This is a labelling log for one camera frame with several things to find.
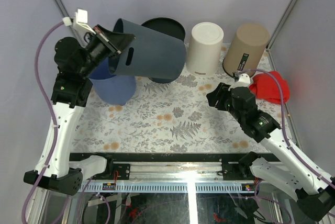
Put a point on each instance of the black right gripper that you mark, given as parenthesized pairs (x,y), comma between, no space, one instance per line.
(219,93)

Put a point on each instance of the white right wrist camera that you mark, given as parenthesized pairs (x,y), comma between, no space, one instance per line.
(241,80)

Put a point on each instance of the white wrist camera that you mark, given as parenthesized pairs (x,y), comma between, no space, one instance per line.
(241,80)
(79,22)

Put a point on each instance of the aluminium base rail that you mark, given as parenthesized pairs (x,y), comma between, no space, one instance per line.
(170,173)

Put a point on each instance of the cream white bin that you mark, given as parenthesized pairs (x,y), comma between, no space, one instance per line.
(204,49)

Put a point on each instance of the tan cylindrical bin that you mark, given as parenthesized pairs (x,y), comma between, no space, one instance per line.
(246,49)

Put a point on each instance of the dark teal bin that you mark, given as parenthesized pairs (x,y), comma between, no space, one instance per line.
(140,57)

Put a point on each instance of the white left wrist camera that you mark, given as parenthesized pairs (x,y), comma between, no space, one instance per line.
(79,22)

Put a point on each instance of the dark navy tall bin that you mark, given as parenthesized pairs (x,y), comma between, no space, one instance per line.
(172,28)

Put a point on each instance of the floral patterned table mat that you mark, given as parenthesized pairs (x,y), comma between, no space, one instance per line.
(163,118)

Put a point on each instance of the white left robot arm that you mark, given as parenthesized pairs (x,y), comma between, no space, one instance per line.
(71,90)

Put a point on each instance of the red crumpled cloth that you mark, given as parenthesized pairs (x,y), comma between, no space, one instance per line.
(264,87)

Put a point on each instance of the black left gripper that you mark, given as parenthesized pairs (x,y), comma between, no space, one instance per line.
(113,42)

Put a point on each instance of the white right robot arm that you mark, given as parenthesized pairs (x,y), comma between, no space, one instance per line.
(265,130)

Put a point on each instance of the light blue plastic bin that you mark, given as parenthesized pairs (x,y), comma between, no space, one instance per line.
(112,89)

